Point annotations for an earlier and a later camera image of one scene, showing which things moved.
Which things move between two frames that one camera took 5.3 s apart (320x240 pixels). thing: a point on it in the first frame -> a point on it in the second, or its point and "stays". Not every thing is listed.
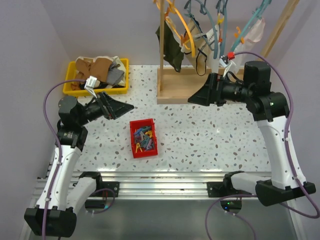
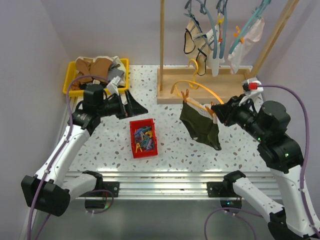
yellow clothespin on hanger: x=220 y=20 stays
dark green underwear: x=173 y=52 -> x=201 y=127
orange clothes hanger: x=174 y=9 -> x=193 y=84
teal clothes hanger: x=257 y=16 stays
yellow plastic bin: x=71 y=75 stays
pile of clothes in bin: x=110 y=72 stays
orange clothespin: x=184 y=38 -> x=185 y=97
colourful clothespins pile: x=144 y=139 stays
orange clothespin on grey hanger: x=220 y=36 stays
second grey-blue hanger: x=224 y=12 stays
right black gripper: x=211 y=92 -> x=226 y=112
